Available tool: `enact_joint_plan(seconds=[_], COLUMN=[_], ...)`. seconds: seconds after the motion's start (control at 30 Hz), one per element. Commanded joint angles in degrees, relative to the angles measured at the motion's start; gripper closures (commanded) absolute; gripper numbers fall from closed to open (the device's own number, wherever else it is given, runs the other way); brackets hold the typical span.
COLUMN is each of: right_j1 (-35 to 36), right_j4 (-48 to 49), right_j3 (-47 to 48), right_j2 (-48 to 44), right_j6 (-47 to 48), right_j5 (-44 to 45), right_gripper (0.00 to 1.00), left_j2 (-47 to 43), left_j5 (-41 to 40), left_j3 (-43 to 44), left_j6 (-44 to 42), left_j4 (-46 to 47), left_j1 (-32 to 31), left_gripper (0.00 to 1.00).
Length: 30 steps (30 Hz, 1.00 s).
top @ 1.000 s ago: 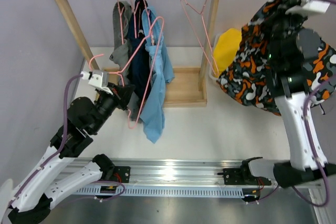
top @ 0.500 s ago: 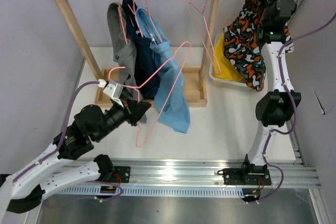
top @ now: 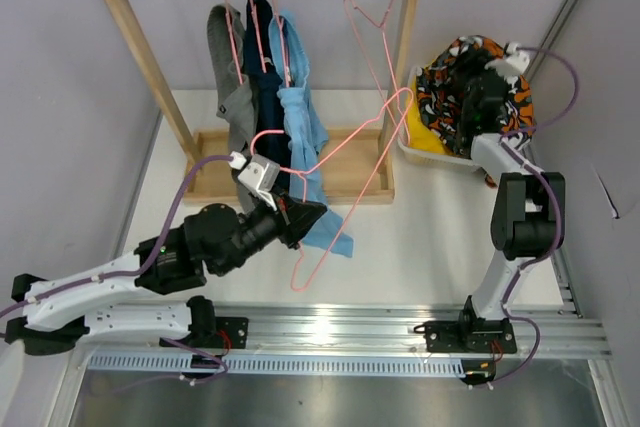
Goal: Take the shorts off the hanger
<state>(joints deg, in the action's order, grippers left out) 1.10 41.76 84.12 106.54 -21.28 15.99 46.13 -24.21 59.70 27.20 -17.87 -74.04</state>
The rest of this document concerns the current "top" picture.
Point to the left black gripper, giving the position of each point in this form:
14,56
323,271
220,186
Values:
288,222

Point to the white plastic basket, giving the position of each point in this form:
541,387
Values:
448,162

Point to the navy blue shorts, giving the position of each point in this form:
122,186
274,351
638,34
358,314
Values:
270,114

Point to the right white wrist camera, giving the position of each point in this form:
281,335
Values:
512,64

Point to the grey shorts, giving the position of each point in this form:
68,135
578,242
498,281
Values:
234,101

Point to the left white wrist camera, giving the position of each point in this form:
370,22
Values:
254,177

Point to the slotted cable duct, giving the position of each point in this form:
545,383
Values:
412,367

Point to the pink hanger of navy shorts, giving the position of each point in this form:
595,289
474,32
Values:
257,35

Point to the light blue shorts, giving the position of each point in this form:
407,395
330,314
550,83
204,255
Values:
307,134

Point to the pink hanger of camouflage shorts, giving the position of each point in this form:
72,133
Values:
354,168

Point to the pink hanger of blue shorts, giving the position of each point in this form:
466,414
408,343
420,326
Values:
283,46

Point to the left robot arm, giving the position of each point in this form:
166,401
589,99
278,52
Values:
120,301

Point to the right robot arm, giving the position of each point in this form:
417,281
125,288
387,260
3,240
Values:
526,223

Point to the pink hanger of grey shorts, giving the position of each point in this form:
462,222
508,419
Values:
233,44

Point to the yellow shorts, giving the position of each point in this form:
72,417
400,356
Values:
420,137

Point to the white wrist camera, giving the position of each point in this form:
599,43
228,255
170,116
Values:
254,177
512,64

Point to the aluminium mounting rail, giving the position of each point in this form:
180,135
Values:
343,330

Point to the camouflage patterned shorts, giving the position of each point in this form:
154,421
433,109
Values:
458,99

